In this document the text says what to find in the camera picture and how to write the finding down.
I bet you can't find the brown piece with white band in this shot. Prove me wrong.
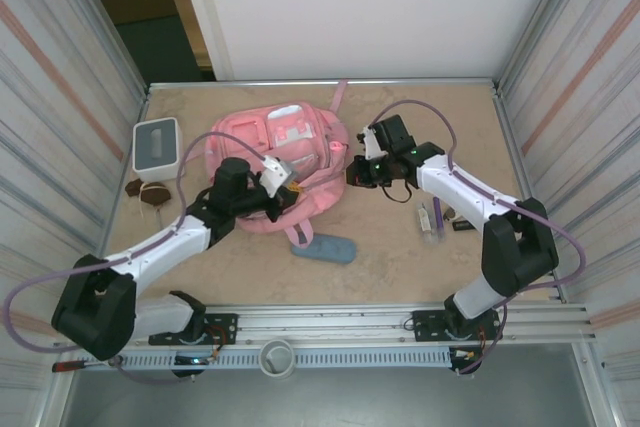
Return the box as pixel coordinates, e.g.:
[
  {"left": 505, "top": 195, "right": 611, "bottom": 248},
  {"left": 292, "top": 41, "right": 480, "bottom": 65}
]
[{"left": 139, "top": 181, "right": 173, "bottom": 209}]

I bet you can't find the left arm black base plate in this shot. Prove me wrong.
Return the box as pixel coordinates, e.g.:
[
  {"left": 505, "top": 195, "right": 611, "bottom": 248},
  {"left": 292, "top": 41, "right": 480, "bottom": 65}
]
[{"left": 148, "top": 313, "right": 239, "bottom": 347}]

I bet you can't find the grey metal shelf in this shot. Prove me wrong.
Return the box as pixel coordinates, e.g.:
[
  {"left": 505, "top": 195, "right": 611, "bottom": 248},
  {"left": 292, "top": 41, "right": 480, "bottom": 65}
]
[{"left": 37, "top": 344, "right": 621, "bottom": 427}]

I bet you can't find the translucent side panel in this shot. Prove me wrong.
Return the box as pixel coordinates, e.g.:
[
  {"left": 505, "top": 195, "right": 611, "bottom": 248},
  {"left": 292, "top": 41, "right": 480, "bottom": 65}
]
[
  {"left": 0, "top": 0, "right": 151, "bottom": 427},
  {"left": 492, "top": 0, "right": 640, "bottom": 427}
]

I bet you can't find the grey round cup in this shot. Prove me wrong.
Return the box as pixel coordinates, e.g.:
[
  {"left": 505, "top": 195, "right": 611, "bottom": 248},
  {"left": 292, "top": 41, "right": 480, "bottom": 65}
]
[{"left": 259, "top": 339, "right": 296, "bottom": 377}]

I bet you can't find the pink backpack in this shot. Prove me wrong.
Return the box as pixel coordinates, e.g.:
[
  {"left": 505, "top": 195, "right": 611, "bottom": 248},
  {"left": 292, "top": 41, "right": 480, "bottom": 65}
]
[{"left": 203, "top": 77, "right": 351, "bottom": 249}]

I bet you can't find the blue-grey pencil case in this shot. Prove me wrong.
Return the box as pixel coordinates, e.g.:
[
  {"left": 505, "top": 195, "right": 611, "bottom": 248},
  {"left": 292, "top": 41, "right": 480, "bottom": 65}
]
[{"left": 290, "top": 232, "right": 357, "bottom": 265}]

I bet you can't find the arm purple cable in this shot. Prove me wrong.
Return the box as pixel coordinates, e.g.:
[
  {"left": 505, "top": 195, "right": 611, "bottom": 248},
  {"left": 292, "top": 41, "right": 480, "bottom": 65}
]
[
  {"left": 368, "top": 99, "right": 587, "bottom": 377},
  {"left": 3, "top": 131, "right": 271, "bottom": 384}
]

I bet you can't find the white slotted cable duct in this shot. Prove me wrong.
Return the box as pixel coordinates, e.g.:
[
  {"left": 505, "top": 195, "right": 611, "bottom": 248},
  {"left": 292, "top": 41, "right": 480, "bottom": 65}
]
[{"left": 117, "top": 349, "right": 457, "bottom": 369}]

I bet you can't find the white tissue box grey top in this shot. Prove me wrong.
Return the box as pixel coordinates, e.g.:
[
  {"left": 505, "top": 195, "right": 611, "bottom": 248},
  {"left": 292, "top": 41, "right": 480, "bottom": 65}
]
[{"left": 132, "top": 116, "right": 186, "bottom": 183}]

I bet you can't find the aluminium table edge bar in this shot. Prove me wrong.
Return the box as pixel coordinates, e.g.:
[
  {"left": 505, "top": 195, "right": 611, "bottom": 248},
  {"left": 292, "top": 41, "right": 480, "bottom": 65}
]
[{"left": 146, "top": 77, "right": 502, "bottom": 94}]

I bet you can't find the purple pen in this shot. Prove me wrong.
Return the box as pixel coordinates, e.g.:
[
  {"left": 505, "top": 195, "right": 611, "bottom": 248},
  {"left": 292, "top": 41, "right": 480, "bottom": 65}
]
[{"left": 431, "top": 196, "right": 445, "bottom": 244}]

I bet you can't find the red-handled screwdriver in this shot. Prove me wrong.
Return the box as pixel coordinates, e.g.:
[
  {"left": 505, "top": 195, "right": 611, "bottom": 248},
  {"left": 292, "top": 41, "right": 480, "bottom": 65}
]
[{"left": 52, "top": 355, "right": 125, "bottom": 373}]

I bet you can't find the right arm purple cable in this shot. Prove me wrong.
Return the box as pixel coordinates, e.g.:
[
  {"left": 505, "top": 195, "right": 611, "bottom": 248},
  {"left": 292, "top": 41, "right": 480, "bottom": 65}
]
[{"left": 368, "top": 99, "right": 587, "bottom": 377}]

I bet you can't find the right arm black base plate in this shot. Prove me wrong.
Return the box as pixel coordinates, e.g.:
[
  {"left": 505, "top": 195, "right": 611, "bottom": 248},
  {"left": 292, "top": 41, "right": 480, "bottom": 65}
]
[{"left": 410, "top": 309, "right": 503, "bottom": 343}]

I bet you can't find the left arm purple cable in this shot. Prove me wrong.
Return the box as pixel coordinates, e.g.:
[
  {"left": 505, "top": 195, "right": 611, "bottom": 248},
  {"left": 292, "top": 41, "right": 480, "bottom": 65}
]
[{"left": 3, "top": 131, "right": 271, "bottom": 384}]

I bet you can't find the aluminium mounting rail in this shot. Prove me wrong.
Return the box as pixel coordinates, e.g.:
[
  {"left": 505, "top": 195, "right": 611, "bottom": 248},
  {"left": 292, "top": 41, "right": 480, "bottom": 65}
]
[{"left": 58, "top": 302, "right": 599, "bottom": 349}]

